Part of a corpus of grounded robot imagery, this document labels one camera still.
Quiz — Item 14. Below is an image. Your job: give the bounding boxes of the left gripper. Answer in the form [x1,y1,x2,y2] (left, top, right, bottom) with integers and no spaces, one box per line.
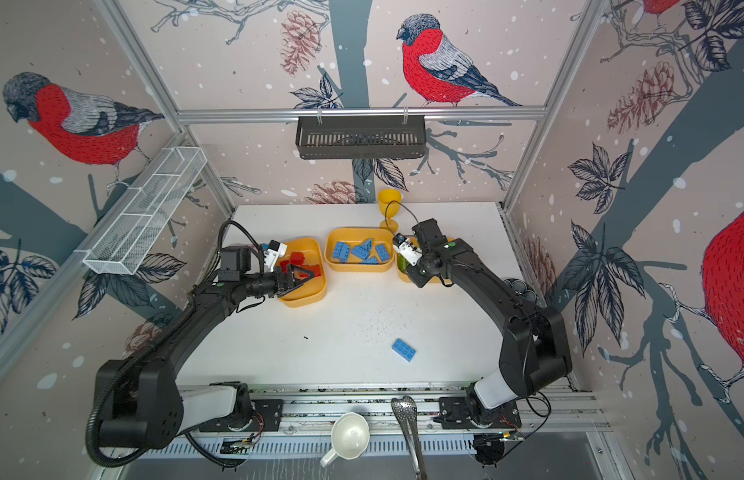
[241,263,314,298]

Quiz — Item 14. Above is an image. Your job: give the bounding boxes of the red lego brick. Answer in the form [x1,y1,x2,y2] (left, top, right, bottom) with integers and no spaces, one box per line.
[290,252,305,266]

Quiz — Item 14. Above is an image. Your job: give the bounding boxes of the blue lego brick upturned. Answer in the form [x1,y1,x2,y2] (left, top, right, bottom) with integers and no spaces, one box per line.
[332,242,351,263]

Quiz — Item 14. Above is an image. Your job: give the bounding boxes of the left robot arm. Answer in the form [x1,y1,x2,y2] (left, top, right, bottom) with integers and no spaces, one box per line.
[84,234,316,469]

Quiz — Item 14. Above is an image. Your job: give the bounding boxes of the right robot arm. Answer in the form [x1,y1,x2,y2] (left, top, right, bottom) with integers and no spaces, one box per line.
[392,218,573,427]

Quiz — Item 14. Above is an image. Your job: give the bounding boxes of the left yellow bin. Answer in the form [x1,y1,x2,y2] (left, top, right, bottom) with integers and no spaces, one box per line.
[275,237,327,308]

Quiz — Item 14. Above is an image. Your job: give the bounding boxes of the yellow bin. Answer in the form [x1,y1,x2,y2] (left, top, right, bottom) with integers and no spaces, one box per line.
[396,235,440,284]
[275,237,327,308]
[324,227,394,273]

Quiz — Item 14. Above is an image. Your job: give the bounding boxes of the right yellow bin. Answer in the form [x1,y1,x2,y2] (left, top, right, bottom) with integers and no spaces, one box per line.
[396,235,440,284]

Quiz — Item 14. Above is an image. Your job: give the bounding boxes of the middle yellow bin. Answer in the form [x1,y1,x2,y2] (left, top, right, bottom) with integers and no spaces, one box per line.
[324,227,394,273]

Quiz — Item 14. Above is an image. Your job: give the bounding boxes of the yellow plastic goblet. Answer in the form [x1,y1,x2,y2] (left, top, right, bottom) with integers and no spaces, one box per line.
[377,188,402,234]

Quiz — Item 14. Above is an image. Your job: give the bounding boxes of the dark grey small bowl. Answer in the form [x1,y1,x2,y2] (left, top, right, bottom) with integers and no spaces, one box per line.
[504,278,538,304]

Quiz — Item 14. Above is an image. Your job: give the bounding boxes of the black hanging basket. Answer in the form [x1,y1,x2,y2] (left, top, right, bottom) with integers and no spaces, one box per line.
[295,115,427,160]

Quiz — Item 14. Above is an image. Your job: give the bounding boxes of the metal tongs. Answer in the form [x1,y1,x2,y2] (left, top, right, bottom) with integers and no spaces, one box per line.
[391,396,428,480]

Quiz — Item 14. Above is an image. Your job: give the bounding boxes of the white measuring cup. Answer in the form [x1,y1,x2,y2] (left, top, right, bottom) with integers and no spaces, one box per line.
[320,412,371,467]

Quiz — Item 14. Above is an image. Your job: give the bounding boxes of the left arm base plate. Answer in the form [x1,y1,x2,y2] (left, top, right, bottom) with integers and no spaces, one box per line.
[199,399,284,433]

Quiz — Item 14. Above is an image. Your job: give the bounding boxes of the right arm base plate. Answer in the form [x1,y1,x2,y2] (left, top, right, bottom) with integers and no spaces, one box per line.
[433,397,521,430]

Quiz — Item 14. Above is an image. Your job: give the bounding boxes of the white wire mesh basket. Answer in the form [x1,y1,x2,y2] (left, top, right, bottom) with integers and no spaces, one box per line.
[83,146,207,275]

